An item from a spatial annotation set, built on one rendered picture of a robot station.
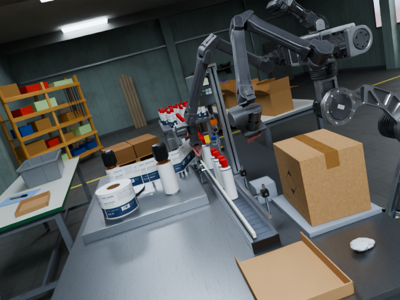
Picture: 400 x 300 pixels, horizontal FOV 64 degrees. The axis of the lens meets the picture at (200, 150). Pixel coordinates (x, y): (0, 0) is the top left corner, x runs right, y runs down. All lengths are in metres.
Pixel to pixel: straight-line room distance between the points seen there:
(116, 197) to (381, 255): 1.22
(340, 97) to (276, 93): 1.81
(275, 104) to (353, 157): 2.36
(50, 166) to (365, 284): 3.05
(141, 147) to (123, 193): 4.54
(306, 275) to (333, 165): 0.40
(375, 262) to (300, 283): 0.24
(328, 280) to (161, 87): 10.85
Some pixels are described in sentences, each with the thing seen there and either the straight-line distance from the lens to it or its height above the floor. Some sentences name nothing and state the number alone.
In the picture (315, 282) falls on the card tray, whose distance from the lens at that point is 1.10.
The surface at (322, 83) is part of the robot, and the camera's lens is 1.85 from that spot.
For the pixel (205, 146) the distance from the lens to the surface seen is 2.01.
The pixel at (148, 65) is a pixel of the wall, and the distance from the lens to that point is 11.60.
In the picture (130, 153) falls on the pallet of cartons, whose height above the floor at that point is 0.26.
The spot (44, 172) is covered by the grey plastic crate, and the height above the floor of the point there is 0.92.
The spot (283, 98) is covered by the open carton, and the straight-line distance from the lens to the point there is 3.63.
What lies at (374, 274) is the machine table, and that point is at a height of 0.83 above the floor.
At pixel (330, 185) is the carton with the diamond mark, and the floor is 1.00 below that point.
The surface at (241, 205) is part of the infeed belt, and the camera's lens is 1.49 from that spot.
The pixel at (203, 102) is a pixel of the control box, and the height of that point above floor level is 1.31.
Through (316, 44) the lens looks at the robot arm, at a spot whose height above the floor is 1.48.
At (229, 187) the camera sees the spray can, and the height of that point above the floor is 0.95.
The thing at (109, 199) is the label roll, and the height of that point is 0.99.
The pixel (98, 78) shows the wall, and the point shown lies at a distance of 11.48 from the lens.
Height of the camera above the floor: 1.54
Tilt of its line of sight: 15 degrees down
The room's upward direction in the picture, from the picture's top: 16 degrees counter-clockwise
